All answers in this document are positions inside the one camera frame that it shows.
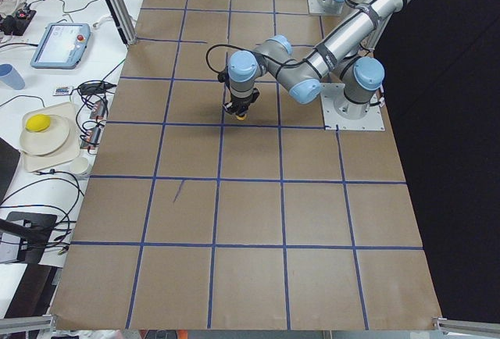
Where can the beige tray with plates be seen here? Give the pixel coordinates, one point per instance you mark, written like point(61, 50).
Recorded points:
point(56, 145)

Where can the yellow lemon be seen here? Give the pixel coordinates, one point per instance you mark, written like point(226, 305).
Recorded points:
point(38, 123)

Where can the light blue plastic cup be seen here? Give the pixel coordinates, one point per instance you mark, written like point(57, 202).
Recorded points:
point(11, 77)

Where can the blue teach pendant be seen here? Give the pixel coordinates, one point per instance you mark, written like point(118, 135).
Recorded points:
point(62, 46)

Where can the yellow push button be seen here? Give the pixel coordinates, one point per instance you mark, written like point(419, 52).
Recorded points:
point(241, 116)

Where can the black gripper body on arm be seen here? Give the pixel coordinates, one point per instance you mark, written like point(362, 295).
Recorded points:
point(239, 103)

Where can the white paper cup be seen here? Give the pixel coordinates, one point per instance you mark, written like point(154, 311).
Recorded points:
point(80, 167)

